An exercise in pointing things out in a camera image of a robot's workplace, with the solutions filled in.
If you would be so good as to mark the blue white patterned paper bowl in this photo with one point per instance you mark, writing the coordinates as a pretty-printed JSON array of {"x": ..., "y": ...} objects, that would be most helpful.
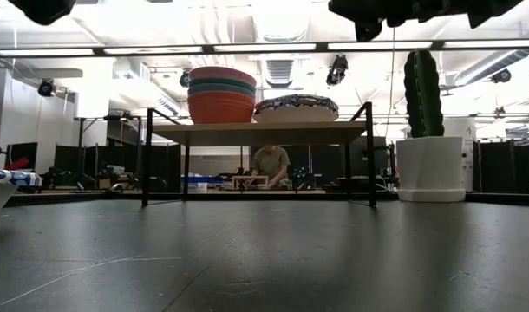
[
  {"x": 295, "y": 99},
  {"x": 301, "y": 107},
  {"x": 290, "y": 117},
  {"x": 8, "y": 177}
]

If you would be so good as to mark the green plastic bowl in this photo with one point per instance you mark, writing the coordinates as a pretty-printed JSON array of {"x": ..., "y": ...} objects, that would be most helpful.
[{"x": 221, "y": 82}]

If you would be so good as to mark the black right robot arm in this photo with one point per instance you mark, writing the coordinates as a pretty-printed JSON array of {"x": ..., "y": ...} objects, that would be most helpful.
[{"x": 494, "y": 8}]

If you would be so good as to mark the wooden shelf with black legs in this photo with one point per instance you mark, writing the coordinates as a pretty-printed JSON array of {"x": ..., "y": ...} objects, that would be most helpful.
[{"x": 264, "y": 133}]

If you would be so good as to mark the black ceiling spotlight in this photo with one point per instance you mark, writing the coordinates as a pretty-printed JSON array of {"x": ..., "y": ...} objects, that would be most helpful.
[
  {"x": 337, "y": 69},
  {"x": 46, "y": 88},
  {"x": 185, "y": 79},
  {"x": 501, "y": 76}
]

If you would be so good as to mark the green cactus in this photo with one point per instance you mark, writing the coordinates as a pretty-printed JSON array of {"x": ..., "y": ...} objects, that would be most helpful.
[{"x": 424, "y": 95}]

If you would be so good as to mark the white cylindrical appliance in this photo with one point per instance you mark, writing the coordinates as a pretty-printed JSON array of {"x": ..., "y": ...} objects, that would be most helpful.
[{"x": 467, "y": 130}]

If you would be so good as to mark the overhead light bar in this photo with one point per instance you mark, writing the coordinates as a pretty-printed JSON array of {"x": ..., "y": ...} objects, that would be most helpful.
[{"x": 264, "y": 47}]

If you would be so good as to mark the white plant pot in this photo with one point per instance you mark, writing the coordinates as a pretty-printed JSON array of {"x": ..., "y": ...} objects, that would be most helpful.
[{"x": 429, "y": 169}]

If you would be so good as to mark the person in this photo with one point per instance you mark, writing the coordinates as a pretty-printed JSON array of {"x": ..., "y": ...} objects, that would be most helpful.
[{"x": 269, "y": 162}]

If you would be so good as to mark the red plastic bowl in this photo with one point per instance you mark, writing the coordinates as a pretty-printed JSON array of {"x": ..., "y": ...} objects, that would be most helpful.
[{"x": 221, "y": 108}]

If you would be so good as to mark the black table mat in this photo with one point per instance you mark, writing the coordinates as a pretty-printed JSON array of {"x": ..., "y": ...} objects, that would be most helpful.
[{"x": 264, "y": 260}]

